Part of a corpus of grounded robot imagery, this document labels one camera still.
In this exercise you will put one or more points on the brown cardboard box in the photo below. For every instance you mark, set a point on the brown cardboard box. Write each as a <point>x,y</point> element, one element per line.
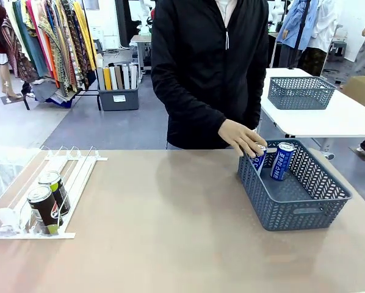
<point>362,87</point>

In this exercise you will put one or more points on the person's left forearm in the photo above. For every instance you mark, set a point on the person's left forearm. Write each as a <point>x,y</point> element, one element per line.
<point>260,103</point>

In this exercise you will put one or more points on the white can dispenser rack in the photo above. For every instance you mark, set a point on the white can dispenser rack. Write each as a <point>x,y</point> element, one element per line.
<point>66,235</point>

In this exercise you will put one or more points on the brown fabric bolt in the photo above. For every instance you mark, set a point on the brown fabric bolt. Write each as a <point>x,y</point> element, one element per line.
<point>118,77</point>

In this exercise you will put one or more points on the white fabric bolt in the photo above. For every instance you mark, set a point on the white fabric bolt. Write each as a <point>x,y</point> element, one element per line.
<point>133,76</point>
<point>113,78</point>
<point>126,77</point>

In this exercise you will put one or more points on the brown patterned hanging garment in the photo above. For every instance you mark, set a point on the brown patterned hanging garment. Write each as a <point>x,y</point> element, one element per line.
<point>17,61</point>

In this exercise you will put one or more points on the dark patterned hanging garment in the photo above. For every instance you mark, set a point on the dark patterned hanging garment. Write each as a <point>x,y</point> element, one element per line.
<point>75,45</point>

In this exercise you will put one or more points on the person's right hand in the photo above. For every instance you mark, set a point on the person's right hand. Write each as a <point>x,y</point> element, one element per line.
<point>240,138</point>

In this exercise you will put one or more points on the black green Pepsi can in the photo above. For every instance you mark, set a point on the black green Pepsi can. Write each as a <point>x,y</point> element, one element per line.
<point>60,189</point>
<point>45,207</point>

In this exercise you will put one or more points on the bare white mannequin torso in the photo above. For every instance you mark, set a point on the bare white mannequin torso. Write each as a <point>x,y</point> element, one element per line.
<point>277,12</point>

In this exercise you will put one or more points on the person in black jacket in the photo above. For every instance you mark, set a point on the person in black jacket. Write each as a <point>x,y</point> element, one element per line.
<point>200,61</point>

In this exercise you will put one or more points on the small grey stool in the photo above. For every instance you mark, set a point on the small grey stool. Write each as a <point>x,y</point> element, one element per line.
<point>338,49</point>

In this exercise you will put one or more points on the grey fabric bolt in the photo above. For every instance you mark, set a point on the grey fabric bolt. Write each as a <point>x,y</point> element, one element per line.
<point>100,79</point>

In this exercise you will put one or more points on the black metal clothes rack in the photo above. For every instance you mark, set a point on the black metal clothes rack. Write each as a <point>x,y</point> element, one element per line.
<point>88,95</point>

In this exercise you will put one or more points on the person's right forearm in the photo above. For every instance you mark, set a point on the person's right forearm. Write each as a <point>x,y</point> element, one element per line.
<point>194,113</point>

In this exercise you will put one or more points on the blue-grey plastic basket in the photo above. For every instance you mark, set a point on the blue-grey plastic basket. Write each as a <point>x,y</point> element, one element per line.
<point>292,210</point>
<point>298,94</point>

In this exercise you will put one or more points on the yellow fabric bolt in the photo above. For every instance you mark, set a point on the yellow fabric bolt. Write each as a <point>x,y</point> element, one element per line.
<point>107,79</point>

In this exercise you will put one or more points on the white side table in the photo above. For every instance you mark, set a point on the white side table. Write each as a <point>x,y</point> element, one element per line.
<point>323,122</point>

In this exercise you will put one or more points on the orange hanging garment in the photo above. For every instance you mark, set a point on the orange hanging garment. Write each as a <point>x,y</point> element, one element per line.
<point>52,67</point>

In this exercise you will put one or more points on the black workbench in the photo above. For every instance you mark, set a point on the black workbench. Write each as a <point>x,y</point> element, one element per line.
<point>275,49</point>

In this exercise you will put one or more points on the blue white drink can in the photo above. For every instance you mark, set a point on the blue white drink can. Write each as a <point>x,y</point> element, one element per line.
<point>281,164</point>
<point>259,161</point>

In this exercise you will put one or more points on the white workbench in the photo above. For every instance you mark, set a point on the white workbench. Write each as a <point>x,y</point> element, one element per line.
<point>141,38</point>

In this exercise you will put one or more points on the multicolour patterned hanging garment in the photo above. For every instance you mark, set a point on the multicolour patterned hanging garment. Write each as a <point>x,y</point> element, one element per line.
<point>59,52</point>

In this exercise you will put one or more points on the grey storage bin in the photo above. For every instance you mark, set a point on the grey storage bin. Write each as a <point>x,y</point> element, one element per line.
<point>118,100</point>

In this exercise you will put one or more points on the yellow hanging garment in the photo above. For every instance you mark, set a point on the yellow hanging garment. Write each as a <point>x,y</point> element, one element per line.
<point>85,33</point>

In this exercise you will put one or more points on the teal hanging garment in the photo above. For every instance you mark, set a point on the teal hanging garment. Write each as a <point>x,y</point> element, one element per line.
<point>33,52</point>

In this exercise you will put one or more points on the fabric pile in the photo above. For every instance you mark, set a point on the fabric pile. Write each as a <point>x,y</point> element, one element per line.
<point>57,97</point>

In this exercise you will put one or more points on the mannequin in blue shirt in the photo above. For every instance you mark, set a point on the mannequin in blue shirt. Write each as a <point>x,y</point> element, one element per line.
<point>292,18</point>

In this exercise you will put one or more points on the black stand pole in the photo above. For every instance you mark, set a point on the black stand pole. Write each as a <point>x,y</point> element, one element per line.
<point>301,27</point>

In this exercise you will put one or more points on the mannequin in white coat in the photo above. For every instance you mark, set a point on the mannequin in white coat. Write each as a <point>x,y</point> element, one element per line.
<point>326,24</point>

